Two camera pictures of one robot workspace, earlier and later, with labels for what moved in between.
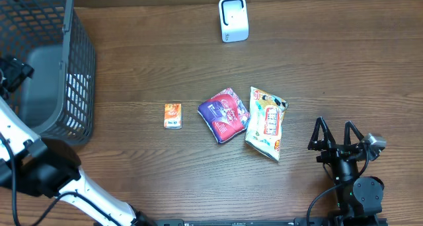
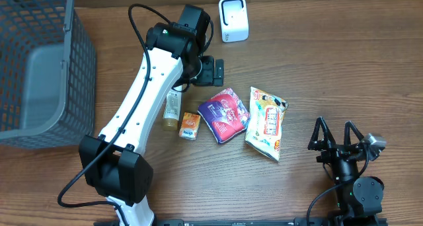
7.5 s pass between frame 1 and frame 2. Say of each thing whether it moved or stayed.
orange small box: moved
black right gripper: stayed
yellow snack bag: stayed
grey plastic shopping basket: stayed
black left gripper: moved
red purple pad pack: stayed
